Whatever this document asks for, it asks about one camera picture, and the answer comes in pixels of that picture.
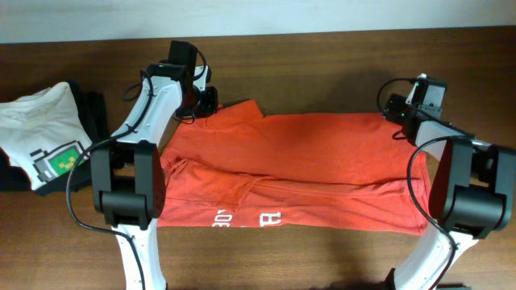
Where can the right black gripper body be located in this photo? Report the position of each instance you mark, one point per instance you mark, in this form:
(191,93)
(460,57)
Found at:
(392,107)

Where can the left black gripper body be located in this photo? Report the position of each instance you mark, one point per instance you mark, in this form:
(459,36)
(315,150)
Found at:
(207,99)

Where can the orange printed t-shirt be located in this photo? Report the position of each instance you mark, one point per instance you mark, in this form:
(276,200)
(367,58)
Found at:
(240,168)

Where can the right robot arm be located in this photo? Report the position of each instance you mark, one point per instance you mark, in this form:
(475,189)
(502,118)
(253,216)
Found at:
(471,196)

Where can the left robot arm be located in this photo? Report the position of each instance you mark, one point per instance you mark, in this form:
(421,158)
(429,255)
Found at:
(128,180)

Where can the black folded garment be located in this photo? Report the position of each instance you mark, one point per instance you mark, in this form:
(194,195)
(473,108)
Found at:
(92,114)

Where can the white folded pixel-print t-shirt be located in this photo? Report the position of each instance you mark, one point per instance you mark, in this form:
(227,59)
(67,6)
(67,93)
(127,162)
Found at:
(42,134)

